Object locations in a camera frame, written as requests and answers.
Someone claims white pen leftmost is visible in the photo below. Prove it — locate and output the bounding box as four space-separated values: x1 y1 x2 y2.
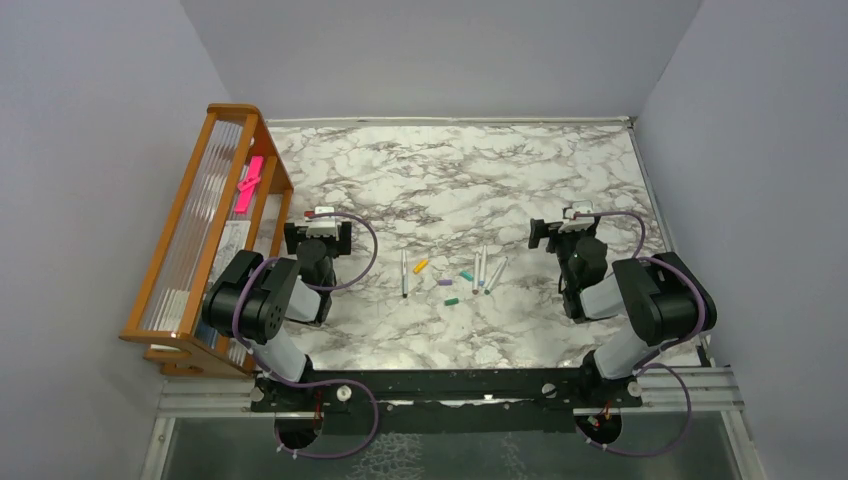
400 249 409 299

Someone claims pink clip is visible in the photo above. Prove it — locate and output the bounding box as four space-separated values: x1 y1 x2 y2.
233 156 264 214

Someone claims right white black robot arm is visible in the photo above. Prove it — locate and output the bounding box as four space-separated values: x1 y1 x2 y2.
528 213 717 407

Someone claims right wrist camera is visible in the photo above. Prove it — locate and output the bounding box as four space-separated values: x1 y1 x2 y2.
558 200 595 233

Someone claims black mounting rail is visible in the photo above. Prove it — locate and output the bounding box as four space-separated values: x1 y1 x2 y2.
250 368 642 436

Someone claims wooden rack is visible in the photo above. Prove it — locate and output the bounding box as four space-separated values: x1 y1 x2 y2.
119 103 294 379

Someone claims yellow pen cap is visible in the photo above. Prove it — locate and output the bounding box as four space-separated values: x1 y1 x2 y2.
413 259 429 274

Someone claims white pen brown tip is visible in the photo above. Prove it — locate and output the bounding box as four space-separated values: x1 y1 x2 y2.
471 251 481 295

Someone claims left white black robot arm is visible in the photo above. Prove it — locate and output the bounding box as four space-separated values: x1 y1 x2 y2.
201 218 352 411

